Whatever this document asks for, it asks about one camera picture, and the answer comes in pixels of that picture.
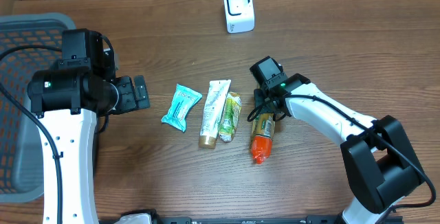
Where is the spaghetti pack with red ends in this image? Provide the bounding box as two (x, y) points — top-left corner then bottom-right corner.
(250, 86), (276, 165)

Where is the green tea packet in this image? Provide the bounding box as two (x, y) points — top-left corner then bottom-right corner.
(219, 92), (242, 142)

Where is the teal wet wipes pack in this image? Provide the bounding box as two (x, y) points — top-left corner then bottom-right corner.
(161, 84), (202, 133)

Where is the white cream tube gold cap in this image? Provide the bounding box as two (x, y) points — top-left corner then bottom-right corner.
(199, 80), (231, 149)

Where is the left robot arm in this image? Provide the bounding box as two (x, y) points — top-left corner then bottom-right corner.
(27, 29), (150, 223)

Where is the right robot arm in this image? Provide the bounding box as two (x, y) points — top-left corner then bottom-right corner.
(248, 56), (425, 223)

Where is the white barcode scanner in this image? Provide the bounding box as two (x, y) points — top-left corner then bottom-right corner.
(223, 0), (255, 34)

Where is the grey plastic basket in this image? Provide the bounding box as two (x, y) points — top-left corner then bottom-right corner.
(1, 13), (75, 203)

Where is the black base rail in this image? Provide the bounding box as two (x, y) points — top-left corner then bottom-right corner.
(99, 209), (344, 224)

